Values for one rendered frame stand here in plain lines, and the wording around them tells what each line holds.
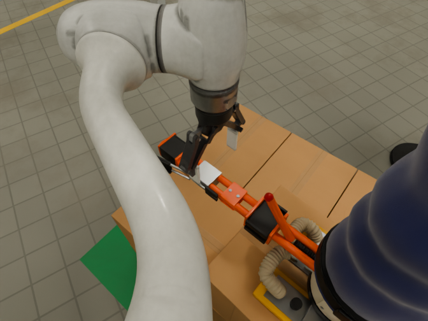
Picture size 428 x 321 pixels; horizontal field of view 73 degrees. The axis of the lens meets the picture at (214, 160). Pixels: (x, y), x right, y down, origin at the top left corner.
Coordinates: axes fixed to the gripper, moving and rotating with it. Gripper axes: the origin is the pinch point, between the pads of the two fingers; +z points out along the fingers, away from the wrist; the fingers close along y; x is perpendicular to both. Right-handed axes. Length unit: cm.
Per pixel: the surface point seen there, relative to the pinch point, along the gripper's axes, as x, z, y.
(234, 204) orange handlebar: -8.1, 12.6, -0.6
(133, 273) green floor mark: 38, 122, -30
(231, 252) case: -13.3, 27.9, -6.8
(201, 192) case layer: 24, 68, 17
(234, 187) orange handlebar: -4.7, 12.6, 3.6
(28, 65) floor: 274, 122, 26
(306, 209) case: -22.4, 27.9, 20.6
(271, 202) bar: -17.0, 2.6, 1.6
